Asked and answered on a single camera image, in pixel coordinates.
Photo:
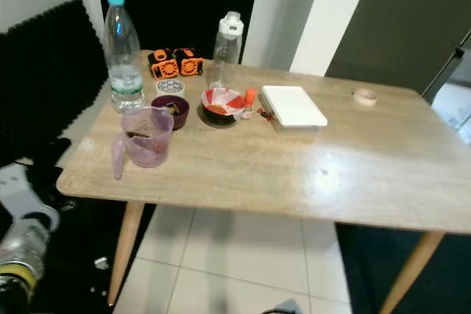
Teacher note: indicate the purple plastic measuring jug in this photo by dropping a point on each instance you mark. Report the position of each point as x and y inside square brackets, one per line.
[147, 152]

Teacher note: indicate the clear water bottle teal cap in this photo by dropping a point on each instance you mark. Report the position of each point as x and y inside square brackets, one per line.
[124, 79]

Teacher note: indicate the reddish brown food item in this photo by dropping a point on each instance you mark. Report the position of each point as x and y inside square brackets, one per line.
[146, 136]

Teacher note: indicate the small silver object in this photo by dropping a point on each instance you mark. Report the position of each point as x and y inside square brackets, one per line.
[101, 262]

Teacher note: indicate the orange black device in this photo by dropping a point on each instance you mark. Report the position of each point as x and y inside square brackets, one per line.
[189, 64]
[162, 65]

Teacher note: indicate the patterned white tape roll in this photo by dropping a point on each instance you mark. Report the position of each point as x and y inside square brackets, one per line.
[170, 87]

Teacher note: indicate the dark purple bowl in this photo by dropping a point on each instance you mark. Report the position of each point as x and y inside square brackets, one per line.
[176, 104]

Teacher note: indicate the black door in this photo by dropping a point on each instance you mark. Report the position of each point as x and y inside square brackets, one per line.
[176, 5]

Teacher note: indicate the red and white bowl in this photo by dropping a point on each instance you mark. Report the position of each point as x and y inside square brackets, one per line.
[221, 101]

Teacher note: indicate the clear bottle white cap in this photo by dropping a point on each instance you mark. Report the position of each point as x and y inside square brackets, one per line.
[227, 53]

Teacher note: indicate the small bottle orange cap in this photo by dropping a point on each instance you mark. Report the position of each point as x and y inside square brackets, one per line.
[249, 98]

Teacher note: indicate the white lidded container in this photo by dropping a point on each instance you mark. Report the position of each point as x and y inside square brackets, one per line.
[294, 106]

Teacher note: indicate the beige masking tape roll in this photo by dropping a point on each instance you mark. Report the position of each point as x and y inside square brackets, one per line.
[357, 98]

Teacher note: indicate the large black floor mat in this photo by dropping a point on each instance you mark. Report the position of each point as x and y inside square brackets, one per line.
[368, 277]

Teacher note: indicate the black foam wall panel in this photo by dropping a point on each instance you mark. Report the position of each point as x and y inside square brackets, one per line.
[44, 86]

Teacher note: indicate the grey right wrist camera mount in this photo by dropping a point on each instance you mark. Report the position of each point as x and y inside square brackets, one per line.
[283, 308]

